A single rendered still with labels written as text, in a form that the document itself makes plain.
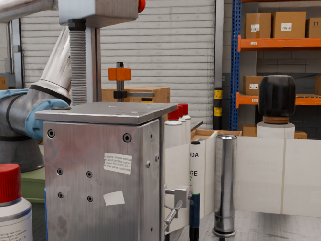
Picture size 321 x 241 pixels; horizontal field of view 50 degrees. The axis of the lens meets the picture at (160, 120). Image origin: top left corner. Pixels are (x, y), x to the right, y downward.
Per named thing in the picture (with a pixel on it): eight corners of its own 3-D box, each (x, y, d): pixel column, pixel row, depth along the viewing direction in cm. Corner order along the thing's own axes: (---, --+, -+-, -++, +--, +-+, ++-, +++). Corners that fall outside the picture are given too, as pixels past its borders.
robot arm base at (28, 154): (20, 174, 96) (19, 140, 94) (-23, 167, 100) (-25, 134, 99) (52, 159, 111) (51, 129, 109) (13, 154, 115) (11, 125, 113)
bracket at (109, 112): (139, 125, 30) (139, 114, 30) (33, 119, 33) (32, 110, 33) (177, 109, 43) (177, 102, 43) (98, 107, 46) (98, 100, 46)
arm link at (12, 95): (23, 125, 112) (21, 84, 109) (47, 133, 104) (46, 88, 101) (-15, 131, 103) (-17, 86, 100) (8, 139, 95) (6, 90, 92)
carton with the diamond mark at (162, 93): (152, 155, 142) (151, 89, 138) (99, 151, 149) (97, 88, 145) (170, 141, 171) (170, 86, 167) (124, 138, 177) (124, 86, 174)
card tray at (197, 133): (236, 149, 162) (237, 141, 161) (182, 146, 169) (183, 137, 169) (241, 138, 190) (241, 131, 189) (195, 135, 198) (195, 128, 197)
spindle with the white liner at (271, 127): (293, 207, 78) (300, 74, 74) (252, 203, 81) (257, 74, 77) (290, 194, 86) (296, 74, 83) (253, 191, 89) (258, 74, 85)
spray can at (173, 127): (179, 179, 99) (179, 108, 96) (162, 178, 100) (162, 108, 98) (183, 174, 104) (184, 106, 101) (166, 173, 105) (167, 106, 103)
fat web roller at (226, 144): (235, 239, 63) (238, 138, 61) (210, 235, 64) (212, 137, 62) (237, 228, 67) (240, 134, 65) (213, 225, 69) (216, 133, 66)
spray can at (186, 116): (188, 168, 111) (188, 104, 108) (172, 166, 113) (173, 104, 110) (191, 164, 116) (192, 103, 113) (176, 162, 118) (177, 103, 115)
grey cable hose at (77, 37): (83, 128, 67) (80, 17, 65) (68, 127, 68) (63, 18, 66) (92, 125, 71) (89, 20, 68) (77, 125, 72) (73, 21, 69)
